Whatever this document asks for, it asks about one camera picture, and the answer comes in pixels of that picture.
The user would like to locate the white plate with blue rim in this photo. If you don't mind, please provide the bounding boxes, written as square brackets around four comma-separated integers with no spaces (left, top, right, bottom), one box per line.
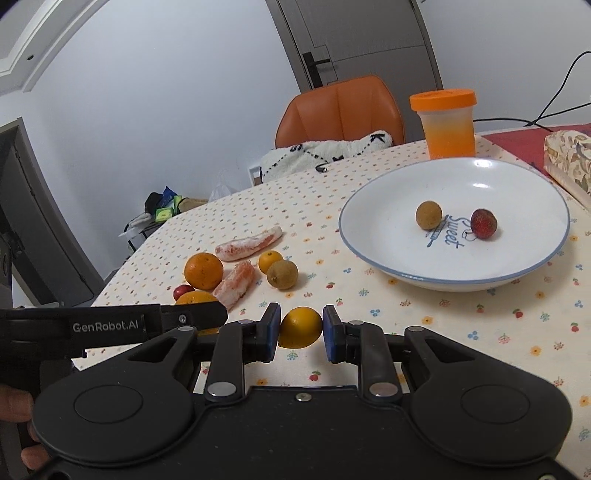
[338,157,571,293]

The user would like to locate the black metal rack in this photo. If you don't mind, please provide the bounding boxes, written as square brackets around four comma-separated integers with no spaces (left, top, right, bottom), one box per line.
[124,210,160,252]

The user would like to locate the partly hidden orange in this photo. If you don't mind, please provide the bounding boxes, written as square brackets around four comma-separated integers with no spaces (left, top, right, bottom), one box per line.
[174,290,222,336]

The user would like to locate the black door handle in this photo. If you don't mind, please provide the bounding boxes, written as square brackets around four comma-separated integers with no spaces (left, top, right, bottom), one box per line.
[302,51,331,89]

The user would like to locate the clear plastic bag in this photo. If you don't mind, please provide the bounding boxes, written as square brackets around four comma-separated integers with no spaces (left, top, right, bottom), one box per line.
[208,181,238,204]

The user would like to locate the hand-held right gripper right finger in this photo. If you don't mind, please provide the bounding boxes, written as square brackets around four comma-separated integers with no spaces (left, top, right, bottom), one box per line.
[322,305,468,400]

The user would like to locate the grey door frame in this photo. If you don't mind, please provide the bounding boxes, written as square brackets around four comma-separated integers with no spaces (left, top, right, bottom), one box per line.
[0,117,105,309]

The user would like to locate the person's left hand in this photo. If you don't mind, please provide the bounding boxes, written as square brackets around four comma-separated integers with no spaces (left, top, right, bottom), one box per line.
[0,384,51,470]

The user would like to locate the red cloth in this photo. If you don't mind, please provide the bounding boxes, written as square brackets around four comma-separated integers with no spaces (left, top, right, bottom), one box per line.
[482,123,591,168]

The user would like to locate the white black-patterned fluffy blanket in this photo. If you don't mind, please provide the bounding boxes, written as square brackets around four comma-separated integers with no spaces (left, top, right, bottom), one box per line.
[259,130,394,184]

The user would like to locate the small yellow-orange kumquat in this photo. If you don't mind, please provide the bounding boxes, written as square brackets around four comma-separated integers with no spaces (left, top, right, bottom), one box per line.
[278,307,323,350]

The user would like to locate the small orange kumquat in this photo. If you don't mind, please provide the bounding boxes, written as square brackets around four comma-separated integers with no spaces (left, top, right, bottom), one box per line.
[257,250,285,274]

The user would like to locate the red bayberry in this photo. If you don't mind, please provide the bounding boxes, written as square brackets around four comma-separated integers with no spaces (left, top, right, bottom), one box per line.
[470,209,498,240]

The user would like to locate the thin black power cable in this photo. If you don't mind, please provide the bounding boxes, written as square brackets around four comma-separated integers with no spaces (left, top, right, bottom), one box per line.
[473,48,591,128]

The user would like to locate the orange leather chair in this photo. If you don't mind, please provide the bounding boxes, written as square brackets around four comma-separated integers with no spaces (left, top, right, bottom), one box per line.
[275,76,407,149]

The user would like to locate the orange lidded plastic cup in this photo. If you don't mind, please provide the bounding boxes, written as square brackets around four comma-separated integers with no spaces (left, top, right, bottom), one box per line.
[409,89,478,160]

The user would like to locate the long curved pomelo segment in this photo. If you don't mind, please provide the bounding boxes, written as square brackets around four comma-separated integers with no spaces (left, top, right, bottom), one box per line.
[215,226,284,262]

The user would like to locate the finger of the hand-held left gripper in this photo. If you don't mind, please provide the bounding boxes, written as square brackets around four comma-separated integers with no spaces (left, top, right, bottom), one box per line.
[159,301,230,332]

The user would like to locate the patterned tissue box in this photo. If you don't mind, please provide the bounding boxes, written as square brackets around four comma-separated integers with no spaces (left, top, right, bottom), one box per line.
[543,130,591,207]

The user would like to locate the brown longan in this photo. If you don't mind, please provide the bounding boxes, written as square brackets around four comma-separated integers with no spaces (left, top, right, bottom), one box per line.
[266,260,299,291]
[416,200,444,231]

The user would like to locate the grey door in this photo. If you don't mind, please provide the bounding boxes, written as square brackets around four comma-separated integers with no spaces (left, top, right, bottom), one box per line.
[265,0,444,94]

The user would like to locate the large orange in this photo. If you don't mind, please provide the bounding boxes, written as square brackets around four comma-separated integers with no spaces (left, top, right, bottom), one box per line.
[184,252,225,291]

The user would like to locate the lower red-white sausage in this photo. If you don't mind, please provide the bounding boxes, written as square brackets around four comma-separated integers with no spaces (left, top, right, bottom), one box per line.
[212,260,256,311]

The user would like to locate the green snack packets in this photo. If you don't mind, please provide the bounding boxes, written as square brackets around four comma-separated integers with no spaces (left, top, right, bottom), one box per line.
[155,196,184,223]

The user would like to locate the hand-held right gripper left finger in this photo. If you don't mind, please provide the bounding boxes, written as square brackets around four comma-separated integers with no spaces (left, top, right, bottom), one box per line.
[137,302,282,402]

